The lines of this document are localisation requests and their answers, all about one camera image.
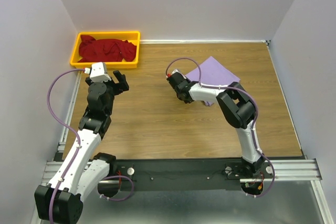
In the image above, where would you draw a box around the lavender t shirt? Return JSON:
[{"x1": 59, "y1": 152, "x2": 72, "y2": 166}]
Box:
[{"x1": 183, "y1": 56, "x2": 240, "y2": 106}]

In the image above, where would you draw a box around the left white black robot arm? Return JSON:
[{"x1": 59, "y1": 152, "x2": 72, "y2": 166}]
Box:
[{"x1": 34, "y1": 67, "x2": 134, "y2": 223}]

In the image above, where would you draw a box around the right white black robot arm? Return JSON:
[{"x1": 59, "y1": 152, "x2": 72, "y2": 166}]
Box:
[{"x1": 166, "y1": 70, "x2": 265, "y2": 176}]

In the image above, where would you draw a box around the red t shirt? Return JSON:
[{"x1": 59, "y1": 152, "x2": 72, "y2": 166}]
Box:
[{"x1": 78, "y1": 35, "x2": 137, "y2": 62}]

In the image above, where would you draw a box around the yellow plastic bin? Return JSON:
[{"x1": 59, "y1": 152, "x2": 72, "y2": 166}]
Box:
[{"x1": 70, "y1": 31, "x2": 140, "y2": 69}]

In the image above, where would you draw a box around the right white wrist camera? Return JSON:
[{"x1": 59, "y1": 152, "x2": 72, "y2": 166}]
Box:
[{"x1": 166, "y1": 69, "x2": 182, "y2": 78}]

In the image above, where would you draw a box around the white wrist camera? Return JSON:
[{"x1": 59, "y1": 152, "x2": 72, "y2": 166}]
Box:
[
  {"x1": 166, "y1": 69, "x2": 182, "y2": 78},
  {"x1": 84, "y1": 62, "x2": 111, "y2": 82}
]

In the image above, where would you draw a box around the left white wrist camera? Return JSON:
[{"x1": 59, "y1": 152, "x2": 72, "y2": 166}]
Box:
[{"x1": 84, "y1": 62, "x2": 111, "y2": 82}]

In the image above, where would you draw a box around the left side aluminium rail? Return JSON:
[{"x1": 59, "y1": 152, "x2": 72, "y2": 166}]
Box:
[{"x1": 52, "y1": 73, "x2": 81, "y2": 162}]

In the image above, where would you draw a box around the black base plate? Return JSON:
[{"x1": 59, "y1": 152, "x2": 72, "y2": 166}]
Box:
[{"x1": 86, "y1": 157, "x2": 274, "y2": 193}]

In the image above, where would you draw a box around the aluminium frame rail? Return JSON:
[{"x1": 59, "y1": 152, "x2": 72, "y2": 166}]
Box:
[{"x1": 41, "y1": 159, "x2": 322, "y2": 185}]

